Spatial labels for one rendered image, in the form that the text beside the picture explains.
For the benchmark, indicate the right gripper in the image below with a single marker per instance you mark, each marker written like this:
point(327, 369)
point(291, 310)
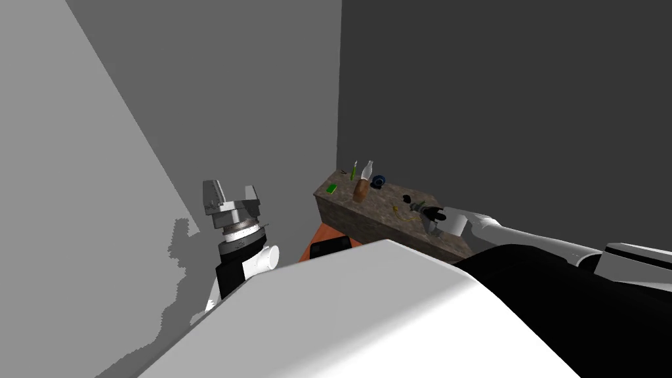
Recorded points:
point(437, 213)

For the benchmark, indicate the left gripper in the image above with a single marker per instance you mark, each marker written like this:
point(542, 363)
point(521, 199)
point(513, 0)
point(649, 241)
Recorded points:
point(236, 212)

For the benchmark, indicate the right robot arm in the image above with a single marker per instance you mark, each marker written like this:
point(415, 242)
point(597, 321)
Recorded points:
point(556, 299)

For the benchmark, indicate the brown stone table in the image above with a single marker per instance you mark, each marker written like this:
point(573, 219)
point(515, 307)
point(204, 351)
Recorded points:
point(375, 212)

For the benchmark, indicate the dark blue mug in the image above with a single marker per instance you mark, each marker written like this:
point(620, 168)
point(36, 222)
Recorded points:
point(378, 181)

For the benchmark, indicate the brown bread loaf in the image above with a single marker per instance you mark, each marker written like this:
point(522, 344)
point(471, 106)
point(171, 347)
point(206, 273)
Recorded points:
point(360, 190)

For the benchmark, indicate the clear glass bottle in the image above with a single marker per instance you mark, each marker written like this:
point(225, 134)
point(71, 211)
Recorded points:
point(367, 169)

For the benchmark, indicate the thin green bottle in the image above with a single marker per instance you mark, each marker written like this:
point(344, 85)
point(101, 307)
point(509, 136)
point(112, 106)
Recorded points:
point(354, 171)

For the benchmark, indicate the small green block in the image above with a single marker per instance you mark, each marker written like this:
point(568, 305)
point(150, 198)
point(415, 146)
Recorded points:
point(331, 188)

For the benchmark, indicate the orange flat block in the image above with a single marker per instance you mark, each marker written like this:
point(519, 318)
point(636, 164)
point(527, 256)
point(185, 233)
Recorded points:
point(323, 236)

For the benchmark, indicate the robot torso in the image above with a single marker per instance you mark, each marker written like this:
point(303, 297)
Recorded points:
point(367, 315)

